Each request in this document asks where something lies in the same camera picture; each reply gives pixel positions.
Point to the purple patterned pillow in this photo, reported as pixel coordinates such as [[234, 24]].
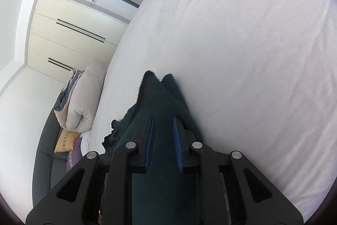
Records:
[[75, 153]]

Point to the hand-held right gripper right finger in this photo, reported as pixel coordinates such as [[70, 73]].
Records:
[[177, 147]]

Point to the yellow patterned pillow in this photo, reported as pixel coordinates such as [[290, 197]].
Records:
[[65, 142]]

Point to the grey blue folded cloth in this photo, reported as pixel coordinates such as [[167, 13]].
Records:
[[62, 101]]

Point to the cream wardrobe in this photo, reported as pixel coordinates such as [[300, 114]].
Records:
[[73, 37]]

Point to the folded beige duvet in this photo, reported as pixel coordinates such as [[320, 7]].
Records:
[[84, 98]]

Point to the grey upholstered headboard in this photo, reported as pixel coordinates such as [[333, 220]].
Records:
[[47, 161]]

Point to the dark green knit sweater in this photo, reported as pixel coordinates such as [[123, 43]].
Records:
[[160, 119]]

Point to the white bed mattress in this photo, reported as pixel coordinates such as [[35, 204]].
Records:
[[237, 56]]

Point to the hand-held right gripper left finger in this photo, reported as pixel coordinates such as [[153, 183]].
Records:
[[149, 147]]

